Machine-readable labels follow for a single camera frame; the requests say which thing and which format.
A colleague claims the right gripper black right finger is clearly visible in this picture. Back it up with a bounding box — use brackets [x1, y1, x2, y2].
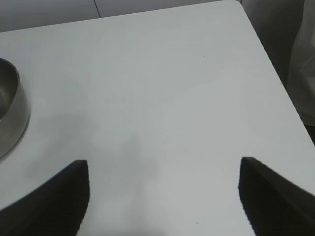
[237, 156, 315, 236]

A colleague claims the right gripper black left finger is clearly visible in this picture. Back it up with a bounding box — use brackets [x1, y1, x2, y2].
[0, 159, 91, 236]

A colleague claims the stainless steel mixing bowl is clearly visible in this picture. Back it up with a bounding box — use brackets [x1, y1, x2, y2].
[0, 58, 31, 164]

